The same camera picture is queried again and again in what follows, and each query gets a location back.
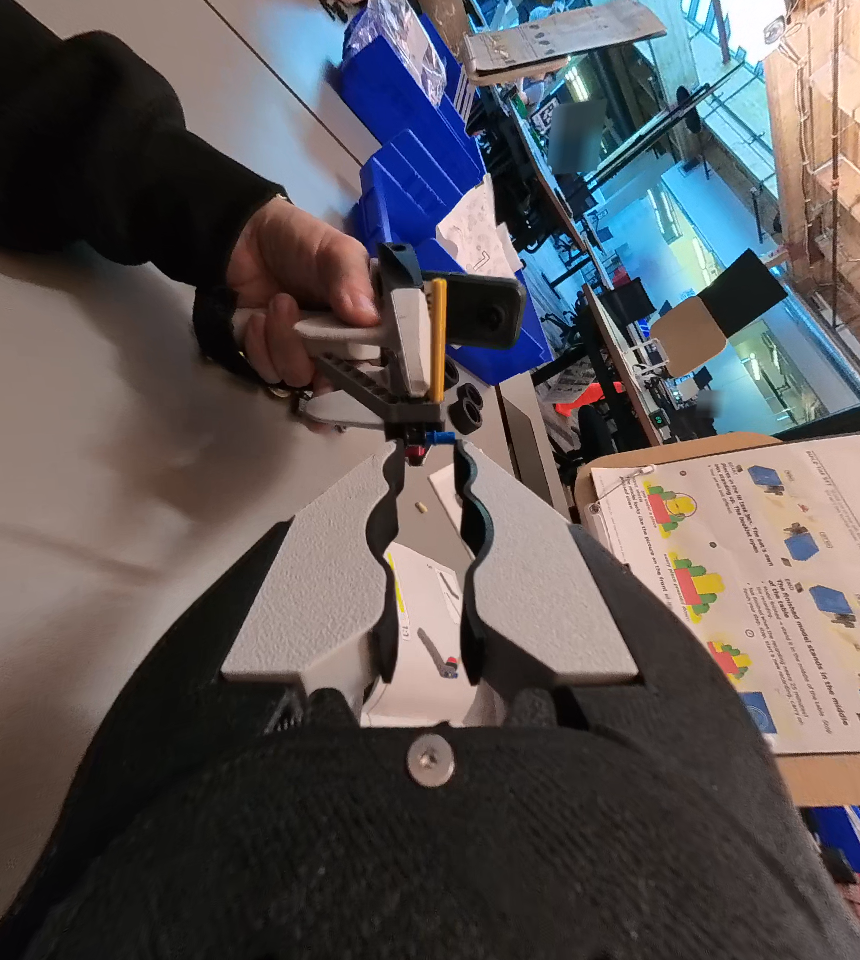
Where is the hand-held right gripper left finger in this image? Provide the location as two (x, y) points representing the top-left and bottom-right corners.
(220, 439), (408, 710)

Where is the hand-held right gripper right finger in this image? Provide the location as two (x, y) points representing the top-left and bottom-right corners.
(454, 439), (641, 717)

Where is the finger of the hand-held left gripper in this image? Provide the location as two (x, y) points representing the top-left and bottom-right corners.
(388, 283), (432, 397)

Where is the yellow lego axle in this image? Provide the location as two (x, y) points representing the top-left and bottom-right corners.
(430, 279), (448, 404)

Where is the dark grey lego beam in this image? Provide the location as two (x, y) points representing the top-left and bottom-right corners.
(313, 355), (446, 445)

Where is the person's left forearm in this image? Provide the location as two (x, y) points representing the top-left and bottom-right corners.
(0, 0), (292, 380)

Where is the lego instruction booklet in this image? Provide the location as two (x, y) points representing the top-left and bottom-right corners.
(361, 463), (509, 729)

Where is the person's left hand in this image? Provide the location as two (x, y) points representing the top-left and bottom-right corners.
(227, 196), (384, 393)

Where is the white paper in bin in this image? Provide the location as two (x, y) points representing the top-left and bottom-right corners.
(436, 174), (524, 280)

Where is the orange object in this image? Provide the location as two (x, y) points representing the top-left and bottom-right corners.
(553, 381), (626, 421)

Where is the illustrated instruction sheet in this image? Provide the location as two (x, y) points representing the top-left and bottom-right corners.
(590, 429), (860, 756)

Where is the black and tan panel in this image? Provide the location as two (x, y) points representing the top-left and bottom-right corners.
(649, 247), (788, 380)

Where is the open paper manual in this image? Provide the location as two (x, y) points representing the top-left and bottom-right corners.
(463, 0), (668, 86)

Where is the clear plastic bag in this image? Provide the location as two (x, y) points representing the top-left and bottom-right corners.
(343, 0), (450, 106)

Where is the laminated instruction sheet on cardboard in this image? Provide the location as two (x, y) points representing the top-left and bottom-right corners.
(572, 430), (860, 808)

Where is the small blue bin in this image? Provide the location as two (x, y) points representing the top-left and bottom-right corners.
(801, 806), (860, 879)

